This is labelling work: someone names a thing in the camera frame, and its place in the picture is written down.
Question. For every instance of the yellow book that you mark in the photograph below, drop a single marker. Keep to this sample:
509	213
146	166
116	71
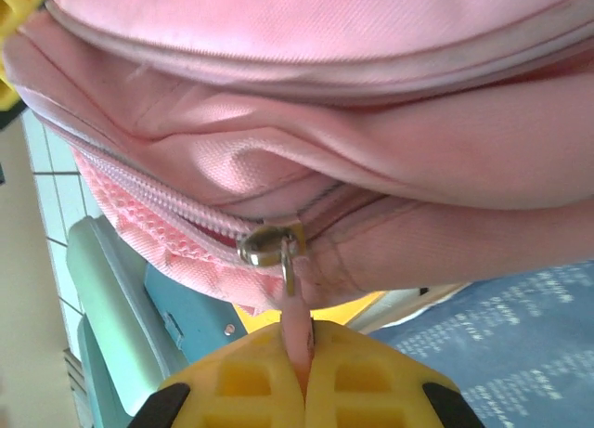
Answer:
352	309

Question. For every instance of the teal square notebook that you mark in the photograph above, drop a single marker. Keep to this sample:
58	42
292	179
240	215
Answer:
195	316

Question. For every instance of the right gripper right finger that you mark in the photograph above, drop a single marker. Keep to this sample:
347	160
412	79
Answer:
371	386

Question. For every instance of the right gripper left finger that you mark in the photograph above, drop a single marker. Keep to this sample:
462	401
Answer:
241	386

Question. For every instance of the dark blue white-text book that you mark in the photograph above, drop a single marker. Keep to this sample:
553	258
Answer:
510	344

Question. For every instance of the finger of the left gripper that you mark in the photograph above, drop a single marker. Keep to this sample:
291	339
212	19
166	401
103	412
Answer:
18	10

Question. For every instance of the pink backpack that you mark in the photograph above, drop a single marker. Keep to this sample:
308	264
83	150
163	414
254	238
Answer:
325	121

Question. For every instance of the pale green pencil case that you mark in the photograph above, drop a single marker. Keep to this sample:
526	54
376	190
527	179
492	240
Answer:
111	307

